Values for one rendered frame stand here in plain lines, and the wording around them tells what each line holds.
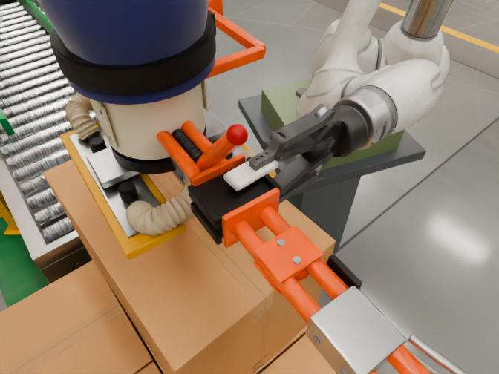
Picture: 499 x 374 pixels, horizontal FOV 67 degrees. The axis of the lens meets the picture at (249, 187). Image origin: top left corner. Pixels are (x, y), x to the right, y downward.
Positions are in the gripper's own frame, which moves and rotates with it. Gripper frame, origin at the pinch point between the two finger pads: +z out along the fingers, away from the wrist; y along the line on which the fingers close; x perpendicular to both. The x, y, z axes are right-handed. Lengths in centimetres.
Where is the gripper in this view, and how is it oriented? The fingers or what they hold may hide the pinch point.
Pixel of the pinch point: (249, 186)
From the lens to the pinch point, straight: 50.7
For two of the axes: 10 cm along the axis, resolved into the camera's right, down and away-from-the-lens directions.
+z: -7.8, 4.7, -4.2
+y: 0.0, 6.7, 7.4
